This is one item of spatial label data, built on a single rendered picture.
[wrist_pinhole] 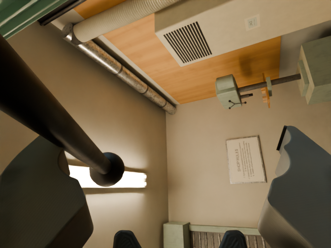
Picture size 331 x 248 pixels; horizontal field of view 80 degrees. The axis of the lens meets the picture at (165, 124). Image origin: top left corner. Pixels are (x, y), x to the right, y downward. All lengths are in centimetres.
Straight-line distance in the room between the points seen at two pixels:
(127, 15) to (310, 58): 170
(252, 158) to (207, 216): 104
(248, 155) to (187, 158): 91
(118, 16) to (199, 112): 211
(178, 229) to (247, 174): 120
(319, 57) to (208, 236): 248
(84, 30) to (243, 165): 249
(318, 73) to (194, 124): 182
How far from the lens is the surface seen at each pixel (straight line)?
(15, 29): 22
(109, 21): 184
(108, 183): 21
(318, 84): 227
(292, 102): 324
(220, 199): 310
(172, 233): 310
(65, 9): 194
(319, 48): 246
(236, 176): 304
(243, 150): 306
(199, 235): 321
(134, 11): 172
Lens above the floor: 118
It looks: 25 degrees up
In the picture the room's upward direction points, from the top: 101 degrees counter-clockwise
